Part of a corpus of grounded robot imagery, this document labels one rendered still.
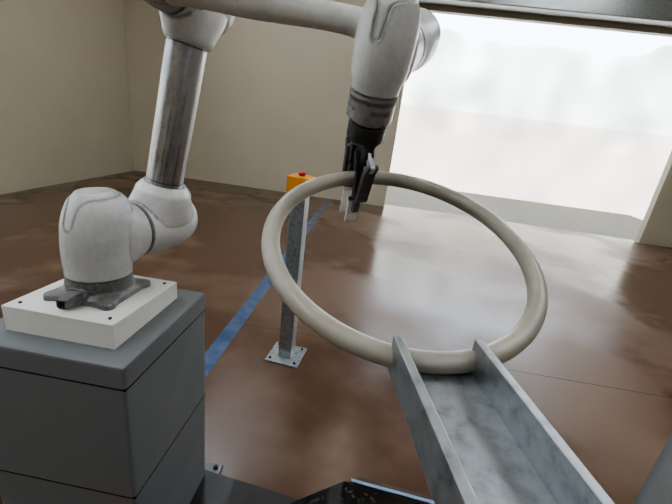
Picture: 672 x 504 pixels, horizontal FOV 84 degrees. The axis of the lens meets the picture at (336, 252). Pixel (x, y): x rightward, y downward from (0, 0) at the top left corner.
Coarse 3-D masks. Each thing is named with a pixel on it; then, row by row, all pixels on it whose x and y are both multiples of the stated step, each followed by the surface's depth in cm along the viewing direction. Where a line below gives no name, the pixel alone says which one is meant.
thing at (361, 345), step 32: (288, 192) 70; (448, 192) 79; (288, 288) 52; (544, 288) 60; (320, 320) 49; (544, 320) 56; (352, 352) 47; (384, 352) 46; (416, 352) 47; (448, 352) 48; (512, 352) 50
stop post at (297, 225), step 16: (288, 176) 183; (304, 176) 187; (304, 208) 189; (288, 224) 194; (304, 224) 195; (288, 240) 196; (304, 240) 201; (288, 256) 199; (288, 320) 211; (288, 336) 215; (272, 352) 223; (288, 352) 218; (304, 352) 227
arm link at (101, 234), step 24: (96, 192) 90; (120, 192) 96; (72, 216) 87; (96, 216) 88; (120, 216) 91; (144, 216) 100; (72, 240) 87; (96, 240) 88; (120, 240) 92; (144, 240) 100; (72, 264) 89; (96, 264) 90; (120, 264) 94
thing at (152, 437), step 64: (0, 320) 92; (192, 320) 112; (0, 384) 87; (64, 384) 85; (128, 384) 84; (192, 384) 119; (0, 448) 95; (64, 448) 92; (128, 448) 89; (192, 448) 128
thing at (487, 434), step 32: (480, 352) 47; (416, 384) 39; (448, 384) 46; (480, 384) 46; (512, 384) 40; (416, 416) 37; (448, 416) 41; (480, 416) 41; (512, 416) 40; (544, 416) 36; (416, 448) 37; (448, 448) 31; (480, 448) 37; (512, 448) 38; (544, 448) 35; (448, 480) 30; (480, 480) 34; (512, 480) 34; (544, 480) 34; (576, 480) 31
